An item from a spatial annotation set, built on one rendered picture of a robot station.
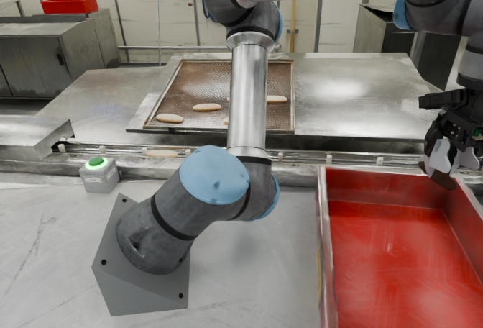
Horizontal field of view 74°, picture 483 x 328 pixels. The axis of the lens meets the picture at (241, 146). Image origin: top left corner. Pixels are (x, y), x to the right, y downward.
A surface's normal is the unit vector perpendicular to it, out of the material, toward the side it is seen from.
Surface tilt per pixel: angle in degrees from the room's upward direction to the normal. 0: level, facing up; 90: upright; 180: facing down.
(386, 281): 0
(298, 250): 0
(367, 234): 0
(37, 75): 90
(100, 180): 90
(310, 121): 10
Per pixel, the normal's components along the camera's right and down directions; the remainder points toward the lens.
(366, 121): -0.05, -0.76
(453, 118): -0.99, 0.09
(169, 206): -0.41, 0.03
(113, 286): 0.10, 0.51
